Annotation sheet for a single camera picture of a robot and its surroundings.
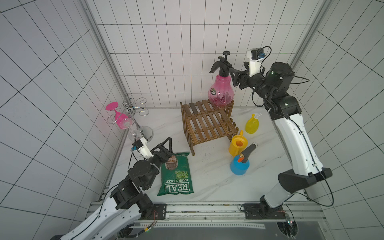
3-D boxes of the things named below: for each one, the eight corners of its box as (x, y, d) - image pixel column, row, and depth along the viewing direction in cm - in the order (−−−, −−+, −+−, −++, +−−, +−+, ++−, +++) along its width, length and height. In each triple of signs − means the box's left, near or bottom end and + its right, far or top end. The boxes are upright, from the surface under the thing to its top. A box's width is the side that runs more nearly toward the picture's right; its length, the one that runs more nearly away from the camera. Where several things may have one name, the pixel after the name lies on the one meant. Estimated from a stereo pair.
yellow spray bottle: (244, 131, 106) (248, 122, 98) (246, 119, 113) (250, 110, 105) (255, 134, 104) (260, 126, 97) (256, 122, 112) (261, 113, 104)
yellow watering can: (230, 157, 94) (234, 148, 85) (227, 140, 102) (230, 130, 93) (244, 157, 94) (249, 148, 85) (240, 140, 102) (244, 130, 93)
